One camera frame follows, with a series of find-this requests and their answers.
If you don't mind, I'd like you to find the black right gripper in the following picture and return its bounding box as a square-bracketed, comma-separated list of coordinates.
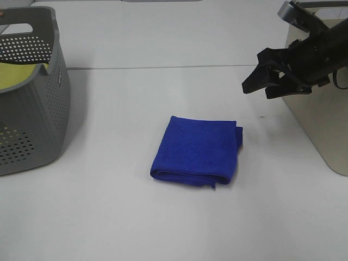
[242, 38, 340, 99]

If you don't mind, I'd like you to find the blue towel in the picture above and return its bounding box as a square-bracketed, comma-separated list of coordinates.
[150, 116, 243, 188]

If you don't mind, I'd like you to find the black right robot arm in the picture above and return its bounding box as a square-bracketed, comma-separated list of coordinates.
[242, 1, 347, 99]

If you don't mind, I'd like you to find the beige bin with grey rim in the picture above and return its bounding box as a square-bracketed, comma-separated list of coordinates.
[278, 1, 347, 176]

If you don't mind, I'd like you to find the grey perforated plastic basket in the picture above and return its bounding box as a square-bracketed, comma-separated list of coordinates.
[1, 7, 71, 175]

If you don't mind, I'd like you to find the yellow-green towel in basket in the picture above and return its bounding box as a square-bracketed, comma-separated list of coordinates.
[1, 63, 48, 93]

